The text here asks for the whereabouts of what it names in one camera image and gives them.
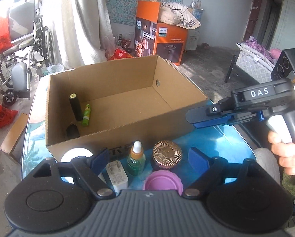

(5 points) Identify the open cardboard box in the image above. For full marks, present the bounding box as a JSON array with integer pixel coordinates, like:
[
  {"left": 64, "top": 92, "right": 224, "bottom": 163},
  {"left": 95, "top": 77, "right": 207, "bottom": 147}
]
[{"left": 46, "top": 55, "right": 207, "bottom": 160}]

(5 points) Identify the white curtain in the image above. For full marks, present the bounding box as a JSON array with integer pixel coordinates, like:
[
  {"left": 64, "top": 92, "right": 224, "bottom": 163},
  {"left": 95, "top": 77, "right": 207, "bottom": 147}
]
[{"left": 52, "top": 0, "right": 115, "bottom": 69}]

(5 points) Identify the person's right hand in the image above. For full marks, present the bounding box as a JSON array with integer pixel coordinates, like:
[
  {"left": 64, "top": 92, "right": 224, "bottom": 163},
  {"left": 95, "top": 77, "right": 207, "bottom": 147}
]
[{"left": 268, "top": 131, "right": 295, "bottom": 176}]

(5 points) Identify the white pill bottle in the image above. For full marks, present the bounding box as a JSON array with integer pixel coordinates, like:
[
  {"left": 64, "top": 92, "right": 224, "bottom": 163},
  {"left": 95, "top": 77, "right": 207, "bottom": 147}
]
[{"left": 60, "top": 147, "right": 94, "bottom": 184}]

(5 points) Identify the black tracker device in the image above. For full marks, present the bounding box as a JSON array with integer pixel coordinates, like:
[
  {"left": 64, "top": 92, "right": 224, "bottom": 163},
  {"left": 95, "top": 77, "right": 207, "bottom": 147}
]
[{"left": 271, "top": 48, "right": 295, "bottom": 80}]

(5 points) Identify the red snack bag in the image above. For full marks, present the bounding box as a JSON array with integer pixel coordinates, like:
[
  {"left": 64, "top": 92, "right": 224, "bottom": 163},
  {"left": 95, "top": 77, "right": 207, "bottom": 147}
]
[{"left": 108, "top": 48, "right": 133, "bottom": 60}]

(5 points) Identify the black cylinder tube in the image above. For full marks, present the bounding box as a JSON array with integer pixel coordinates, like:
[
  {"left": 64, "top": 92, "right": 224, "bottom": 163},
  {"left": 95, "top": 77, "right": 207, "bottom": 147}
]
[{"left": 69, "top": 93, "right": 83, "bottom": 121}]

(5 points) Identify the white cap on box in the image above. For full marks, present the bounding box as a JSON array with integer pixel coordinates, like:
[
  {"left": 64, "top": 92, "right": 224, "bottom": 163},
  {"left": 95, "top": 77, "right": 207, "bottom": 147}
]
[{"left": 158, "top": 2, "right": 201, "bottom": 30}]

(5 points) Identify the green glue stick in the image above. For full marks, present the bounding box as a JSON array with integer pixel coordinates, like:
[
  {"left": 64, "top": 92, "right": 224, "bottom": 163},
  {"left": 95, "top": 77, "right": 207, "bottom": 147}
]
[{"left": 81, "top": 104, "right": 91, "bottom": 126}]

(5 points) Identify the wheelchair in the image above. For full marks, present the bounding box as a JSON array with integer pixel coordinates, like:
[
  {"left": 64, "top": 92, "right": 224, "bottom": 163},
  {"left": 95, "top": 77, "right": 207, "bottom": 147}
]
[{"left": 0, "top": 0, "right": 55, "bottom": 107}]

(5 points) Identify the orange Philips box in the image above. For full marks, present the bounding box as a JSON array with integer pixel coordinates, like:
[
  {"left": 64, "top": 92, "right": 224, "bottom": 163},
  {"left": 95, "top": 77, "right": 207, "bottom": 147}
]
[{"left": 134, "top": 0, "right": 188, "bottom": 65}]

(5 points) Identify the pink plastic lid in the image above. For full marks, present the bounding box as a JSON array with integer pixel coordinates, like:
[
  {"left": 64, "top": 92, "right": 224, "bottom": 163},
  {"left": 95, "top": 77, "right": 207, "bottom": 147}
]
[{"left": 143, "top": 170, "right": 183, "bottom": 195}]

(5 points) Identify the green dropper bottle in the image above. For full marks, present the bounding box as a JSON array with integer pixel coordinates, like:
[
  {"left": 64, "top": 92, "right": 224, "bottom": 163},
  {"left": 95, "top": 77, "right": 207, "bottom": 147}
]
[{"left": 127, "top": 141, "right": 146, "bottom": 176}]

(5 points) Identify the small wooden stool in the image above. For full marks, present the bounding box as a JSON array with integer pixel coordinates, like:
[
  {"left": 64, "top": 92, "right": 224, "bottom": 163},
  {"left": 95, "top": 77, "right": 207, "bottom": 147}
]
[{"left": 0, "top": 113, "right": 29, "bottom": 162}]

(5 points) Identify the black key fob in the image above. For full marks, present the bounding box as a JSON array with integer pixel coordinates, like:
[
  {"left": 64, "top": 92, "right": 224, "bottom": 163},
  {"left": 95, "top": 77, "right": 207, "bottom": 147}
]
[{"left": 66, "top": 124, "right": 80, "bottom": 140}]

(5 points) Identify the gold lid black jar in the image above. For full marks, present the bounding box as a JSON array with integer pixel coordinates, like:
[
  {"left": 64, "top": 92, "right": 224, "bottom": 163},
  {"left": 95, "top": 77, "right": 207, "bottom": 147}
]
[{"left": 151, "top": 140, "right": 182, "bottom": 171}]

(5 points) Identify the white power adapter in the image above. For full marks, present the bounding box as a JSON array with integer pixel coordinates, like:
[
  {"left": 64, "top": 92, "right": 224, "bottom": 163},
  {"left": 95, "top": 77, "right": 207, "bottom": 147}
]
[{"left": 106, "top": 161, "right": 128, "bottom": 193}]

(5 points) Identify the white quilted basket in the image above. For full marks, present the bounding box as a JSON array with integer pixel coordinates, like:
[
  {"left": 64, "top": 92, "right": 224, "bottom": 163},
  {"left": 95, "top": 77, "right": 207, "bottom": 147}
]
[{"left": 236, "top": 43, "right": 275, "bottom": 84}]

